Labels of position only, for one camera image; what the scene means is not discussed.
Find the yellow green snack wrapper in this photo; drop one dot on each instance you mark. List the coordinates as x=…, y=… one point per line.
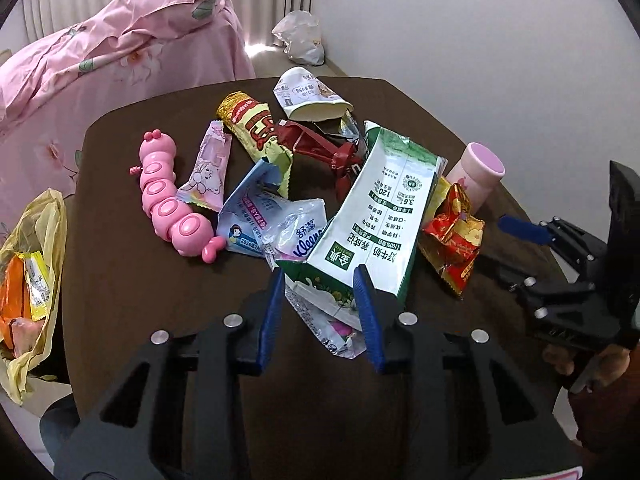
x=250, y=120

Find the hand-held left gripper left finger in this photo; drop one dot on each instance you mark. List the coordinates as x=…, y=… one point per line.
x=270, y=320

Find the pink caterpillar toy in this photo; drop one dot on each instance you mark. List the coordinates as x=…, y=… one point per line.
x=165, y=195

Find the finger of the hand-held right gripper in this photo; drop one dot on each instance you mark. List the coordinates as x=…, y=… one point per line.
x=520, y=227
x=560, y=305

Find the clear tissue packet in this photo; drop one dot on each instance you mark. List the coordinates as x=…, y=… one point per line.
x=300, y=235

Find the pink floral quilt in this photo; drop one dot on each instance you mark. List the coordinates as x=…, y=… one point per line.
x=100, y=60

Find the pink white bottle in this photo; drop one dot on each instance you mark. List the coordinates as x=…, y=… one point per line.
x=475, y=170

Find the yellow sachet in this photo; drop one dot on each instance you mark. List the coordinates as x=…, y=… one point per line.
x=37, y=285

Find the dark red wrapper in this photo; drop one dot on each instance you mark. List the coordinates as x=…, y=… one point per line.
x=310, y=142

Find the yellow plastic bag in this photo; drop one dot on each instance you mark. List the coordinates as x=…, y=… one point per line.
x=50, y=220

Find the pink bunny print wrapper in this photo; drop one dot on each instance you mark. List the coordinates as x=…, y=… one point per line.
x=207, y=170

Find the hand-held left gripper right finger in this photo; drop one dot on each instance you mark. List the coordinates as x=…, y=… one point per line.
x=367, y=320

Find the pale pink wrapper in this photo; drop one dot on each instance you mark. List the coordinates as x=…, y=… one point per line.
x=25, y=335

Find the white plastic bag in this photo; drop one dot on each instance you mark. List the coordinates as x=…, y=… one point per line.
x=300, y=35

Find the person's right forearm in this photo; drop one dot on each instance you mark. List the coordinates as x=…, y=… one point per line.
x=610, y=410

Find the crumpled white paper cup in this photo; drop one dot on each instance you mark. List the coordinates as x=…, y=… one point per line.
x=300, y=90

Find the pink yellow potato chips bag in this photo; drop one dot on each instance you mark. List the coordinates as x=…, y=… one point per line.
x=320, y=320

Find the red gold wrapper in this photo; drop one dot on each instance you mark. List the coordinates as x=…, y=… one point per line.
x=452, y=240

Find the black silver wrapper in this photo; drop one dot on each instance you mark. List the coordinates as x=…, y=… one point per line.
x=350, y=127

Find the orange wrapper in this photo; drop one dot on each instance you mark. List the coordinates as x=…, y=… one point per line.
x=12, y=295

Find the person's right hand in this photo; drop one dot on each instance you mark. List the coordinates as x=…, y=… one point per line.
x=615, y=360

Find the blue white wrapper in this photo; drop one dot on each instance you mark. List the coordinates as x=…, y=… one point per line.
x=245, y=210

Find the green white milk carton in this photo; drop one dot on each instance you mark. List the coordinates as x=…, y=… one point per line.
x=380, y=200

